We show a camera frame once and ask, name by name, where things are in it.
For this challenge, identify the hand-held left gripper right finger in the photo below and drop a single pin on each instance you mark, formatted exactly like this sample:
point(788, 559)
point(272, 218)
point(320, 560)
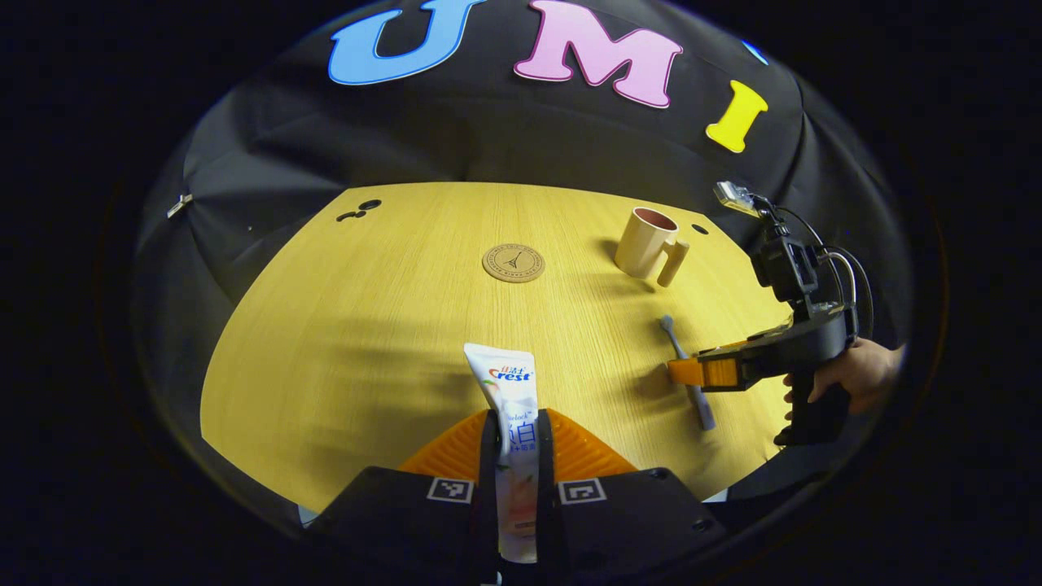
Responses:
point(627, 513)

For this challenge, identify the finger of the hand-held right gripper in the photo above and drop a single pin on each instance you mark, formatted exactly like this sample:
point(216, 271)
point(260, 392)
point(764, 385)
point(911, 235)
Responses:
point(700, 373)

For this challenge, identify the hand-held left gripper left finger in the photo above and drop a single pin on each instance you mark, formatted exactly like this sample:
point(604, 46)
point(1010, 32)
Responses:
point(407, 513)

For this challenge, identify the grey toothbrush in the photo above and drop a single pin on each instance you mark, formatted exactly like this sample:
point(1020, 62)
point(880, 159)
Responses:
point(702, 407)

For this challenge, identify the beige cup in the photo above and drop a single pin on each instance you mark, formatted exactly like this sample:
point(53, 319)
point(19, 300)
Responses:
point(639, 244)

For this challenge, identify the white toothpaste tube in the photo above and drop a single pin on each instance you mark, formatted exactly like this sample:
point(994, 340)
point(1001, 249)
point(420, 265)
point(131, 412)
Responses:
point(513, 399)

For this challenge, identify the round cork coaster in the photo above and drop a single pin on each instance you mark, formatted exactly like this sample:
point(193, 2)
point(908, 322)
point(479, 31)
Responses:
point(513, 263)

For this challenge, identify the black backdrop cloth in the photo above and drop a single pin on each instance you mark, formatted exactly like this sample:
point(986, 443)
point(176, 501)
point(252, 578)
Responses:
point(488, 138)

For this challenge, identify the white cloth clip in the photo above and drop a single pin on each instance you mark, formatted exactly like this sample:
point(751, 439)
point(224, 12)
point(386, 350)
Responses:
point(179, 205)

